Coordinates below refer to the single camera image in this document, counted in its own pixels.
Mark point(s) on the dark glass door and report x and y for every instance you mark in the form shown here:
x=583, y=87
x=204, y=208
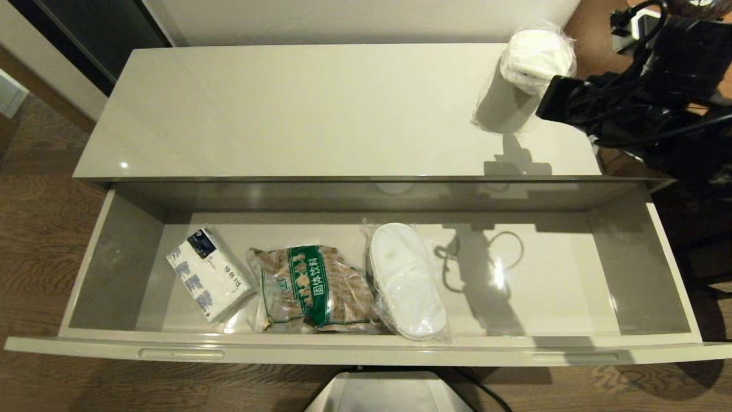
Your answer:
x=91, y=31

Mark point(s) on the dark glass vase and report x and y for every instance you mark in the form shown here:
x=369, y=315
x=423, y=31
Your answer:
x=700, y=3

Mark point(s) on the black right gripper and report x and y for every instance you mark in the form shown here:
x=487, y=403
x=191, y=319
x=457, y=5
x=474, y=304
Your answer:
x=563, y=103

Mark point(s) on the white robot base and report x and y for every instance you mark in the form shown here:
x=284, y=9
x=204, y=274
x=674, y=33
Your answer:
x=389, y=395

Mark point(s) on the white cabinet drawer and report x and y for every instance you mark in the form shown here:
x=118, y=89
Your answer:
x=543, y=292

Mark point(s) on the brown wooden desk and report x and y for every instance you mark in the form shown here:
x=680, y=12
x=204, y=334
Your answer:
x=595, y=34

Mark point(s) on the pale grey panel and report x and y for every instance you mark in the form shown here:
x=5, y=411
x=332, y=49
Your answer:
x=11, y=94

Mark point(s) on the glossy grey cabinet top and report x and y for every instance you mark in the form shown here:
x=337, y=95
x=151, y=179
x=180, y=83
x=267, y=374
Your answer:
x=286, y=111

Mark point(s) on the green label snack bag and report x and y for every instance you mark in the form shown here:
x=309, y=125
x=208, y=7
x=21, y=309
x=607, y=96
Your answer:
x=314, y=288

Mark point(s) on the white blue tissue pack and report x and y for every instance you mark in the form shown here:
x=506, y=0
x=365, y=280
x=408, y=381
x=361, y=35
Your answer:
x=209, y=273

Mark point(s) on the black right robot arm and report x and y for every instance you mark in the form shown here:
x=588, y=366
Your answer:
x=686, y=68

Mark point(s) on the white slipper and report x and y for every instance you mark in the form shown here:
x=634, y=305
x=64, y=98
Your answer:
x=406, y=280
x=514, y=86

